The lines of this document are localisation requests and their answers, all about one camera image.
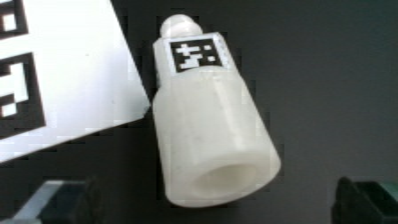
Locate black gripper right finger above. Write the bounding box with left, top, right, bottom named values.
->
left=330, top=177, right=398, bottom=224

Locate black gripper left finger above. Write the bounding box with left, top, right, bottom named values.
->
left=11, top=179, right=105, bottom=224

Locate white cylindrical table leg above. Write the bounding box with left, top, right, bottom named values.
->
left=153, top=14, right=281, bottom=208

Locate white sheet with markers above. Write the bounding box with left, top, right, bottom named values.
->
left=0, top=0, right=149, bottom=163

